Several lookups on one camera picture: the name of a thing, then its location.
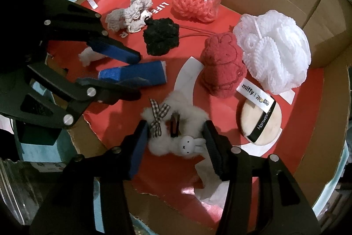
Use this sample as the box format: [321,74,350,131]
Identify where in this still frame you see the white mesh bath pouf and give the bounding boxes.
[233,10,312,95]

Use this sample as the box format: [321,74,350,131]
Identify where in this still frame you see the black fluffy pompom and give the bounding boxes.
[143,18,180,56]

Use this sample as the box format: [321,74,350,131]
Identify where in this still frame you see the teal plush table cover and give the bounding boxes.
[13,0,108,235]

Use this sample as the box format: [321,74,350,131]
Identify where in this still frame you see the blue sponge pack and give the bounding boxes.
[98,61,167,86]

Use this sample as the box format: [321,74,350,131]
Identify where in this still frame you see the white fluffy bunny clip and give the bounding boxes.
[141,91,209,158]

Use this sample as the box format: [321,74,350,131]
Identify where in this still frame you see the red cardboard box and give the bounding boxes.
[49,0,351,234]

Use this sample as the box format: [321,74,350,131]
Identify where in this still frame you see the small white cotton roll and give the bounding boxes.
[78,46,106,67]

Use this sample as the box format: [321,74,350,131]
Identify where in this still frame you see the beige powder puff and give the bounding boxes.
[240,100,282,146]

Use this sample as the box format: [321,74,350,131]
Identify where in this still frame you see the cream crochet scrunchie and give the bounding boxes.
[105,0,153,33]

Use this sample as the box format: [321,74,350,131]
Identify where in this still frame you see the large jar dark contents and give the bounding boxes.
[1,159,44,226]

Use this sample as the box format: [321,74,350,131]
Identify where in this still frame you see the white translucent pouch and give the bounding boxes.
[194,146,229,209]

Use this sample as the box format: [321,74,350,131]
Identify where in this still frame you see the red bunny sponge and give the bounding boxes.
[178,25,277,114]

